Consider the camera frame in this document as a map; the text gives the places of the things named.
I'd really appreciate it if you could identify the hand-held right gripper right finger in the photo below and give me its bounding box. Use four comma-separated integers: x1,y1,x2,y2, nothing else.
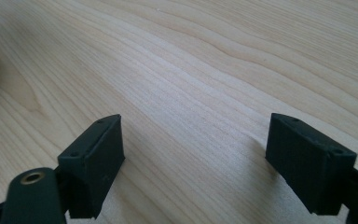
265,112,358,217

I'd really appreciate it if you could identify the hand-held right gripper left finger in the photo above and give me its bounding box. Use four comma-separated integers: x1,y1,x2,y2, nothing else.
57,113,126,220

